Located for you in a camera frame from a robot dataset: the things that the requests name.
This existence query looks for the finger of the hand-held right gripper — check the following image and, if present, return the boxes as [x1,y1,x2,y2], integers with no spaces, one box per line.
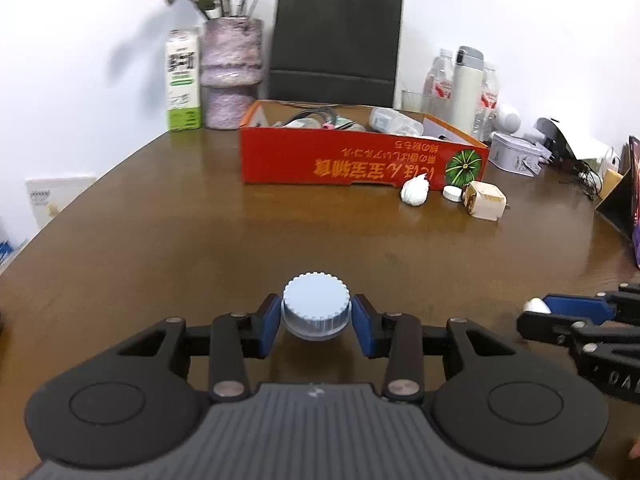
[516,311,640,356]
[542,282,640,328]

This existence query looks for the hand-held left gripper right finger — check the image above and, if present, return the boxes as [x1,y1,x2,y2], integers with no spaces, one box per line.
[350,294,516,403]

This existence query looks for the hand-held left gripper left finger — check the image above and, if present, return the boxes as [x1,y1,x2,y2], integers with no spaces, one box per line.
[117,294,283,403]

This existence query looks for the white ribbed screw cap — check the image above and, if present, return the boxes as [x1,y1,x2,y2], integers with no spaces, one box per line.
[281,272,352,342]

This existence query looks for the red cardboard box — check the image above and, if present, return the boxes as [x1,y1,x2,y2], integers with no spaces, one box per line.
[239,99,491,188]

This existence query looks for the wooden desktop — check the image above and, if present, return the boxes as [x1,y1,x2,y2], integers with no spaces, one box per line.
[0,105,640,480]

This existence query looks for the black tablet with stand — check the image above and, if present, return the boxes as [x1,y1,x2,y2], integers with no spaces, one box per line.
[595,135,640,246]

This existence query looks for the small beige cardboard box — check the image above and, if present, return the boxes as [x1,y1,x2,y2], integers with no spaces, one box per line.
[461,181,508,222]

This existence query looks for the crumpled white tissue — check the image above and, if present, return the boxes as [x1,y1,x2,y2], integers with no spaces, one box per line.
[400,174,432,207]

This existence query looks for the small white charger block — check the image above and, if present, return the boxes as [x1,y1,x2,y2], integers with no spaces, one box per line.
[595,147,621,173]

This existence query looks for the white tin box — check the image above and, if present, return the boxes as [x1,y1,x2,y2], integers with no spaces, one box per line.
[487,132,543,177]

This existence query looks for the white round gadget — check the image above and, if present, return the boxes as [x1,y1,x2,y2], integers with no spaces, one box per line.
[492,104,523,133]

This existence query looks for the clear plastic water bottle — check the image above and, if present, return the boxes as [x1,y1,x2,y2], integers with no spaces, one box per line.
[424,49,456,113]
[475,65,501,141]

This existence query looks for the white thermos flask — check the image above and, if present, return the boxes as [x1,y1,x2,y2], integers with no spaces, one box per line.
[450,46,485,133]

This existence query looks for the white book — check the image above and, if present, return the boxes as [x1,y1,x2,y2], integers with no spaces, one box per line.
[25,176,98,238]

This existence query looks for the white green milk carton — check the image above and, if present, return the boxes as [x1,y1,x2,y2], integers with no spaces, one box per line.
[165,28,203,132]

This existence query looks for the pink mottled ceramic vase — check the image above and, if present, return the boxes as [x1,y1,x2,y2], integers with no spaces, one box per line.
[200,17,264,131]

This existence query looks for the blue white packet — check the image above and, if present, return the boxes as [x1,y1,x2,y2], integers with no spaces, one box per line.
[0,237,31,268]

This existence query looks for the black paper bag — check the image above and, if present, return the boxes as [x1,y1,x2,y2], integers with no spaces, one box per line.
[268,0,406,110]

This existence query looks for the tangled black cables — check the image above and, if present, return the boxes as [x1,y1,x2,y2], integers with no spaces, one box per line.
[575,160,608,201]

